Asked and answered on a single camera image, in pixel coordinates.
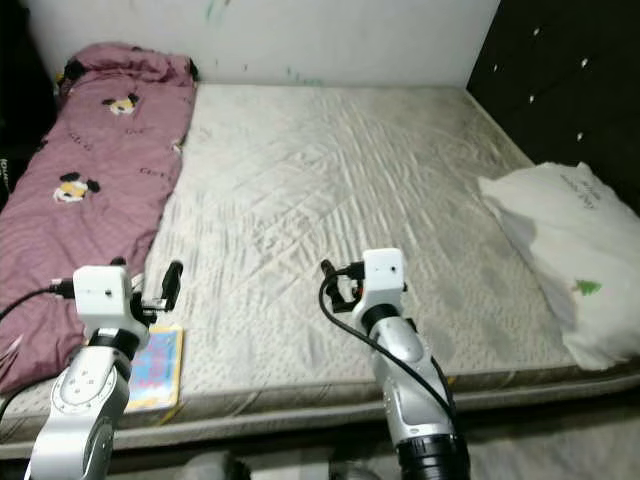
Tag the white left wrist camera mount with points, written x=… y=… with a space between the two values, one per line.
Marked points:
x=105 y=295

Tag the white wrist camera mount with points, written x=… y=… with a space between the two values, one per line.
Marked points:
x=105 y=295
x=385 y=275

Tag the colourful children's book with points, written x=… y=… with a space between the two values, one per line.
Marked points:
x=165 y=365

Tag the black backpack white lettering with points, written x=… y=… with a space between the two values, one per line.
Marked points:
x=5 y=175

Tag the white pillow green tree print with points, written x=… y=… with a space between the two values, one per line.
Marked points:
x=570 y=250

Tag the silver robot right leg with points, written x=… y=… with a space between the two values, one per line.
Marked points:
x=350 y=472

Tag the dark tufted headboard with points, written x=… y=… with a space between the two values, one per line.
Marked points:
x=570 y=70

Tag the silver robot leg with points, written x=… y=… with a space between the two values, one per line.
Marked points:
x=210 y=470
x=350 y=472

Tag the silver robot left leg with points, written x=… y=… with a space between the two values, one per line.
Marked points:
x=210 y=470

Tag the mauve cartoon print blanket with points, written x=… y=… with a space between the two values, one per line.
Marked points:
x=90 y=230

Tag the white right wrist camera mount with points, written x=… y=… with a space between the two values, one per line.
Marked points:
x=385 y=275

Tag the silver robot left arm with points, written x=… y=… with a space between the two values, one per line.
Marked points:
x=90 y=400

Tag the white quilted mattress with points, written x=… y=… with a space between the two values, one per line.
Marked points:
x=340 y=180

